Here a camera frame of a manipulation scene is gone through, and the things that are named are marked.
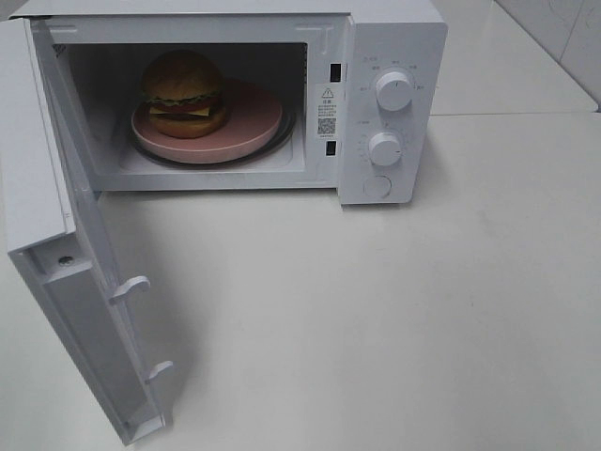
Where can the upper white microwave knob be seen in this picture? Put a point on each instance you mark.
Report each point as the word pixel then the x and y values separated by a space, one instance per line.
pixel 394 89

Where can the burger with lettuce and cheese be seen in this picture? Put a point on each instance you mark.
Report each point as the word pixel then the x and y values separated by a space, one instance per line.
pixel 184 95

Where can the white microwave knob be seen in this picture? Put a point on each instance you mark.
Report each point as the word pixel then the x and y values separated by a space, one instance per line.
pixel 394 89
pixel 384 149

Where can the white microwave oven body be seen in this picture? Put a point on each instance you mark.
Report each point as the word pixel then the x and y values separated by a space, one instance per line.
pixel 321 58

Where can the white microwave door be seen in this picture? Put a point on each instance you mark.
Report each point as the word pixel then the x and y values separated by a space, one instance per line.
pixel 56 238

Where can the lower white microwave knob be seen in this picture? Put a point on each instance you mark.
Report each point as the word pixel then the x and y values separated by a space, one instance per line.
pixel 384 149

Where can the pink round plate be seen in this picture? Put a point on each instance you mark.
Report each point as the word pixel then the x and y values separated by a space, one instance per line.
pixel 237 92

